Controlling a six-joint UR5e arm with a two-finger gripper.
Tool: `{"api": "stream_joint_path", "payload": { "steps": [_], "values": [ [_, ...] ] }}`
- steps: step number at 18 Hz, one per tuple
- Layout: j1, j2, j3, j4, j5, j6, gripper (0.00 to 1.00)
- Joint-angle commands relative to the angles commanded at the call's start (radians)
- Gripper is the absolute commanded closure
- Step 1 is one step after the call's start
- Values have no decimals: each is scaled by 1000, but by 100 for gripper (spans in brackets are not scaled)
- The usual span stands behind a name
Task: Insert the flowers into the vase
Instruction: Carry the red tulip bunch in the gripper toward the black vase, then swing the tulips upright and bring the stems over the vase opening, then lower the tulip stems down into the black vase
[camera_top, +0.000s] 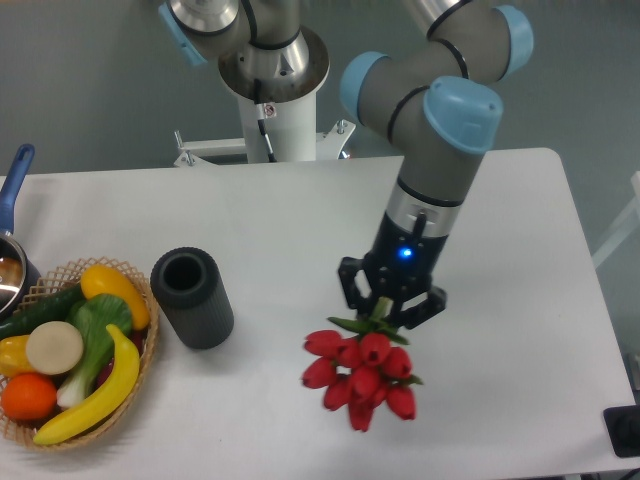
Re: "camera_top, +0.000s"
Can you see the yellow banana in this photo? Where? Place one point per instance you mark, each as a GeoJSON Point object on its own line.
{"type": "Point", "coordinates": [102, 402]}

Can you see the yellow bell pepper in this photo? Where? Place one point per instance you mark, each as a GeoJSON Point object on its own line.
{"type": "Point", "coordinates": [13, 357]}

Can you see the white frame at right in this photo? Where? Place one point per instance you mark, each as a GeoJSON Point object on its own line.
{"type": "Point", "coordinates": [623, 225]}

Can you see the red fruit in basket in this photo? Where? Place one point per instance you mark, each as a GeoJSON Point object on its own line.
{"type": "Point", "coordinates": [138, 339]}

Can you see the black device at edge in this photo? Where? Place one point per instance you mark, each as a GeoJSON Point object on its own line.
{"type": "Point", "coordinates": [622, 425]}

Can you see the beige round disc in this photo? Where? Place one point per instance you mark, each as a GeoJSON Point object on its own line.
{"type": "Point", "coordinates": [54, 348]}

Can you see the orange fruit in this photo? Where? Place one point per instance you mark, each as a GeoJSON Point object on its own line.
{"type": "Point", "coordinates": [29, 396]}

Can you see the dark grey ribbed vase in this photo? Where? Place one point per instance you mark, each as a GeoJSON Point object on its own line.
{"type": "Point", "coordinates": [187, 284]}

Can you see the dark green cucumber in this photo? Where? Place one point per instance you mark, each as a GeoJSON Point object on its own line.
{"type": "Point", "coordinates": [53, 307]}

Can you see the yellow lemon squash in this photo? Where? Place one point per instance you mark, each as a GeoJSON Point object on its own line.
{"type": "Point", "coordinates": [102, 279]}

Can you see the red tulip bouquet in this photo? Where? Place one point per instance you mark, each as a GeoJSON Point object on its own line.
{"type": "Point", "coordinates": [361, 364]}

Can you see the blue handled saucepan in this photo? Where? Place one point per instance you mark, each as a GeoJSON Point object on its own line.
{"type": "Point", "coordinates": [18, 274]}

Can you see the green bok choy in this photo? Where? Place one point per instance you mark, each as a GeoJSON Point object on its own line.
{"type": "Point", "coordinates": [90, 318]}

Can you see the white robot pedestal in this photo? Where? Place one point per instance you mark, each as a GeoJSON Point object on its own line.
{"type": "Point", "coordinates": [275, 90]}

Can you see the woven wicker basket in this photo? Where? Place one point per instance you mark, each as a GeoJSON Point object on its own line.
{"type": "Point", "coordinates": [62, 278]}

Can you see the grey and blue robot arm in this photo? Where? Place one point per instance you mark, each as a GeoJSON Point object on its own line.
{"type": "Point", "coordinates": [436, 107]}

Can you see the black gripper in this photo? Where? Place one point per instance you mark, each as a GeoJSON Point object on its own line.
{"type": "Point", "coordinates": [398, 267]}

